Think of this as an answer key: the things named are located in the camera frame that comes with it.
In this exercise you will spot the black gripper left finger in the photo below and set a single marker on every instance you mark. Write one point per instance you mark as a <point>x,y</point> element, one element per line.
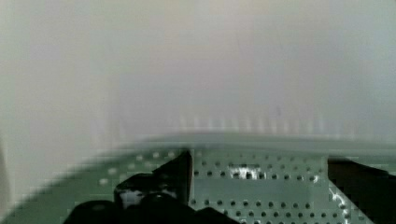
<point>158,197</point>

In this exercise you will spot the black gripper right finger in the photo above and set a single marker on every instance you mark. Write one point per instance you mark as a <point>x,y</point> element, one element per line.
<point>372,190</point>

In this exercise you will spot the green plastic strainer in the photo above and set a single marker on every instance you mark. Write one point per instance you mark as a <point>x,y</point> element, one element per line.
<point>252,179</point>

